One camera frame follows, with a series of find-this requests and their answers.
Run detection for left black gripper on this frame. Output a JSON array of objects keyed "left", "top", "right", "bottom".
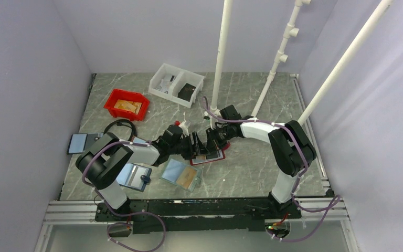
[{"left": 169, "top": 131, "right": 210, "bottom": 160}]

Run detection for red card holder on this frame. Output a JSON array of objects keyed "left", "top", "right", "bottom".
[{"left": 189, "top": 142, "right": 230, "bottom": 165}]

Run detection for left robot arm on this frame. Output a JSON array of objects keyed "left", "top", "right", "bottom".
[{"left": 75, "top": 124, "right": 209, "bottom": 221}]

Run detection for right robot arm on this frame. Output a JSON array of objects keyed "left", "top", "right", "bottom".
[{"left": 206, "top": 105, "right": 317, "bottom": 218}]

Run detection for black cards in bin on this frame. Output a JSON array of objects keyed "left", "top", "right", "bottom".
[{"left": 177, "top": 83, "right": 196, "bottom": 101}]

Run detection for gold cards in red bin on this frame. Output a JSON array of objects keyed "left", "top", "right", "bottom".
[{"left": 114, "top": 99, "right": 142, "bottom": 114}]

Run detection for white divided plastic bin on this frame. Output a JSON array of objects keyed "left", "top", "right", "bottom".
[{"left": 148, "top": 63, "right": 205, "bottom": 108}]

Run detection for red plastic bin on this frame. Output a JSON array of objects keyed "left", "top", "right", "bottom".
[{"left": 104, "top": 89, "right": 150, "bottom": 121}]

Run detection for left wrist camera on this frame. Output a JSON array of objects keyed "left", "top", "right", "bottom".
[{"left": 174, "top": 119, "right": 191, "bottom": 136}]

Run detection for black coiled cable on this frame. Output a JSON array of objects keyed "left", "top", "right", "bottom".
[{"left": 102, "top": 119, "right": 137, "bottom": 138}]

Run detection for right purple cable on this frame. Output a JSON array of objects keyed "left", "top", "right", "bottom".
[{"left": 201, "top": 96, "right": 343, "bottom": 244}]

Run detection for purple cable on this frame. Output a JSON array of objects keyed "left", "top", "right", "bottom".
[
  {"left": 201, "top": 96, "right": 343, "bottom": 244},
  {"left": 81, "top": 140, "right": 167, "bottom": 252}
]

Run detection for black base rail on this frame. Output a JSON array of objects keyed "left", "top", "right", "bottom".
[{"left": 94, "top": 197, "right": 302, "bottom": 234}]

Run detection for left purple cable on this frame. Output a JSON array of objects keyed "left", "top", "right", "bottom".
[{"left": 81, "top": 140, "right": 167, "bottom": 252}]

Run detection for aluminium frame rail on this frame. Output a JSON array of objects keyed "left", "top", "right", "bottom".
[{"left": 34, "top": 196, "right": 360, "bottom": 252}]

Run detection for white pvc pipe frame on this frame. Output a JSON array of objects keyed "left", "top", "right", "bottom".
[{"left": 205, "top": 1, "right": 393, "bottom": 124}]

